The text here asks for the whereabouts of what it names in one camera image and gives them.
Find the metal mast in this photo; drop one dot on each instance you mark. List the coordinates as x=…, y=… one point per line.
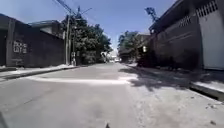
x=151, y=13

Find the leafy trees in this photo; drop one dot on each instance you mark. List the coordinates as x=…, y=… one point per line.
x=128, y=41

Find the grey asphalt road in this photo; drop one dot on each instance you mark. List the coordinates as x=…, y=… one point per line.
x=83, y=103

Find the dark wall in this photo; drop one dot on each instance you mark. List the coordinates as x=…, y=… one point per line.
x=40, y=50

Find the dark green trees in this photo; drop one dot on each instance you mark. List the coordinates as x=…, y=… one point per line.
x=88, y=40

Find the robot's own part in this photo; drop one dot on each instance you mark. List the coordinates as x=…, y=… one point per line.
x=107, y=125

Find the concrete pavement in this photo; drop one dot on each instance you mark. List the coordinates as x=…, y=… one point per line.
x=206, y=85

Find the pale pavement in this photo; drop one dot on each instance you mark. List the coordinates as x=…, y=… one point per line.
x=30, y=71

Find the pale speed bump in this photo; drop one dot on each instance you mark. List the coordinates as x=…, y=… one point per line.
x=80, y=80

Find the grey utility pole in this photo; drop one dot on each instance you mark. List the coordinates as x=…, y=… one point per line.
x=67, y=40

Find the building with flat roof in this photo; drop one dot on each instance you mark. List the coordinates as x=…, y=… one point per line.
x=50, y=26

